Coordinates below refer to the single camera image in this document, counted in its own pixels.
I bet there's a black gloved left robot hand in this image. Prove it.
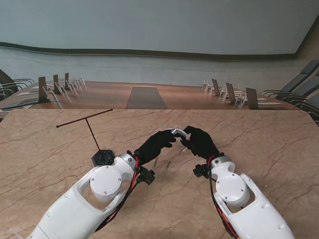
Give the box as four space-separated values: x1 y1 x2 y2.
134 128 180 166

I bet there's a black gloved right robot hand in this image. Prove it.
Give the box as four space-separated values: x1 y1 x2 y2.
179 125 221 162

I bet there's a white wired earphone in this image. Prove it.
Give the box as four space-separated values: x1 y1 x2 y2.
165 127 191 152

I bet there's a black T rack marble base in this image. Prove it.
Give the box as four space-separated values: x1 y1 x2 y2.
56 108 117 167

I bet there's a brown conference table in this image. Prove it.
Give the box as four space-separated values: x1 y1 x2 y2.
0 79 301 111

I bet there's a grey office chair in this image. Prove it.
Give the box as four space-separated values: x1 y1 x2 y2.
260 59 319 98
281 71 319 105
296 92 319 125

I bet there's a dark office chair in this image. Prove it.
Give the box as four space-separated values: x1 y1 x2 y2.
0 68 35 93

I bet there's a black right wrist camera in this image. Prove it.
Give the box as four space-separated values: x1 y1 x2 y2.
192 164 210 179

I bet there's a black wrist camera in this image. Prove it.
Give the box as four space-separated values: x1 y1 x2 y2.
192 164 210 179
137 166 156 185

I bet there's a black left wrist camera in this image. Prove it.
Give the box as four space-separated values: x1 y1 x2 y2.
137 166 156 185

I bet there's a red black left arm cable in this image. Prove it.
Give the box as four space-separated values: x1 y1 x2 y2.
96 155 141 231

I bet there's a red black arm cable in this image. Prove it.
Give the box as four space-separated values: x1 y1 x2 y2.
96 155 141 231
206 159 241 239

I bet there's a red black right arm cable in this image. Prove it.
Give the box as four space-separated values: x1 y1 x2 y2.
206 159 241 239

